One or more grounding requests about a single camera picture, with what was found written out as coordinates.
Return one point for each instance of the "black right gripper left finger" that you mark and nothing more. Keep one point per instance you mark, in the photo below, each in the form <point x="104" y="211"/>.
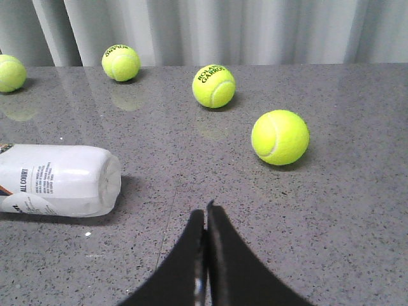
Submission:
<point x="181" y="278"/>

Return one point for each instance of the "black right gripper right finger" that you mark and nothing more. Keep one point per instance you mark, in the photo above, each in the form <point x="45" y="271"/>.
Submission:
<point x="237" y="276"/>

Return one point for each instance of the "white blue tennis ball can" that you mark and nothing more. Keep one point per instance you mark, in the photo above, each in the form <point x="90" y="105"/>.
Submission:
<point x="60" y="180"/>

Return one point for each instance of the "plain tennis ball right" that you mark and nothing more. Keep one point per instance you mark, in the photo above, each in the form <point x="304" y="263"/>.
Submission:
<point x="280" y="137"/>

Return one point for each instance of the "tennis ball Roland Garros print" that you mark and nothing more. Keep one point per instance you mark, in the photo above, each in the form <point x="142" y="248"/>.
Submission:
<point x="213" y="86"/>

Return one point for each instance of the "tennis ball centre back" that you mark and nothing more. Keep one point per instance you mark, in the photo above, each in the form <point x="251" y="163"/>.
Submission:
<point x="120" y="62"/>

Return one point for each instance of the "tennis ball far left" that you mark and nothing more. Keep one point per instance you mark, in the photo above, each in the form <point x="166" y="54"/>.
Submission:
<point x="13" y="73"/>

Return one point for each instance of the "grey pleated curtain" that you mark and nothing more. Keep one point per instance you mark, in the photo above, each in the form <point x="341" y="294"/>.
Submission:
<point x="192" y="33"/>

